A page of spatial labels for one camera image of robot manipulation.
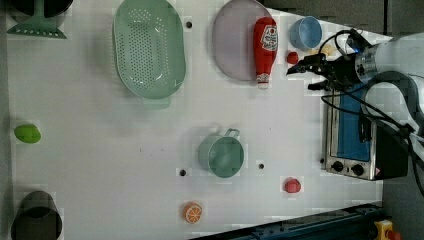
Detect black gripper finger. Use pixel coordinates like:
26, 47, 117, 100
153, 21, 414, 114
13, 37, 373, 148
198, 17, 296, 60
286, 54, 326, 75
308, 80, 334, 91

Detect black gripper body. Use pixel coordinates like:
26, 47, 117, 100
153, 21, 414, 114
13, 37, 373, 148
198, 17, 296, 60
323, 54, 360, 90

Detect red plush ketchup bottle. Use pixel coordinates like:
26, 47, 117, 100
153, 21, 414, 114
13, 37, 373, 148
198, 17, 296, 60
253, 17, 278, 89

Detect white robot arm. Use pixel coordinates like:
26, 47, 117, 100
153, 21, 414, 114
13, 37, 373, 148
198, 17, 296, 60
287, 30, 423, 136

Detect grey round plate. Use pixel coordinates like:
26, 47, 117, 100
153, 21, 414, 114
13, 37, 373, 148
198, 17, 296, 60
212, 0, 271, 81

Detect plush banana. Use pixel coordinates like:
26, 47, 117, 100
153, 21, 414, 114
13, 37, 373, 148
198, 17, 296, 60
308, 44, 337, 56

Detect small red plush strawberry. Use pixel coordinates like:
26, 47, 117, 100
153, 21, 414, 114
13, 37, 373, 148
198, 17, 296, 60
286, 52, 299, 65

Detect blue bowl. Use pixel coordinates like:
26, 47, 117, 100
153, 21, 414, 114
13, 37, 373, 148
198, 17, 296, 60
289, 16, 322, 51

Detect black toaster oven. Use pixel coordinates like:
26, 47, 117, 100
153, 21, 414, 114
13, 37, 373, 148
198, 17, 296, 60
323, 91, 408, 181

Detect red plush strawberry green top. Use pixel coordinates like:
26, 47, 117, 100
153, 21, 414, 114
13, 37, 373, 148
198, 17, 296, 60
284, 178, 301, 194

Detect green mug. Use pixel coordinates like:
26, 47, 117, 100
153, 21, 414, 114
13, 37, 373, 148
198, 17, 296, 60
198, 128, 245, 178

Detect yellow red emergency button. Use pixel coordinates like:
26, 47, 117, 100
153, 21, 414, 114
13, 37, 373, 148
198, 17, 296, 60
374, 220, 402, 240

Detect green colander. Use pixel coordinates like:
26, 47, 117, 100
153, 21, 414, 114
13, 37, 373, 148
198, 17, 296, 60
113, 0, 186, 110

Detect plush orange slice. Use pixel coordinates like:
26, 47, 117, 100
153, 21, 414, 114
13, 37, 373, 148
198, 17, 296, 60
183, 202, 203, 224

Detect black cylinder cup upper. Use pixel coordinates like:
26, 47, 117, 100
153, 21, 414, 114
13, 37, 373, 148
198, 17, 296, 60
7, 0, 73, 18

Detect black cylinder cup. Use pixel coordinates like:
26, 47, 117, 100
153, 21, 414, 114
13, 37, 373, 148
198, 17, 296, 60
10, 191, 63, 240
7, 0, 73, 18

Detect green spatula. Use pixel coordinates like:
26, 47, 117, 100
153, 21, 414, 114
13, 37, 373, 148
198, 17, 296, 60
7, 0, 66, 39

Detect green plush lime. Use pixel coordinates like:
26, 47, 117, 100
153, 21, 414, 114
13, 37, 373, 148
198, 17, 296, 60
14, 124, 41, 144

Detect black cylinder cup lower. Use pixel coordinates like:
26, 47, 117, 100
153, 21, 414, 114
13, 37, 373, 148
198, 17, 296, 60
10, 191, 63, 240

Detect blue metal frame rail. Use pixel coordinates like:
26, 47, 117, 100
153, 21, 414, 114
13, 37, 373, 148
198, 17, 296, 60
190, 204, 386, 240

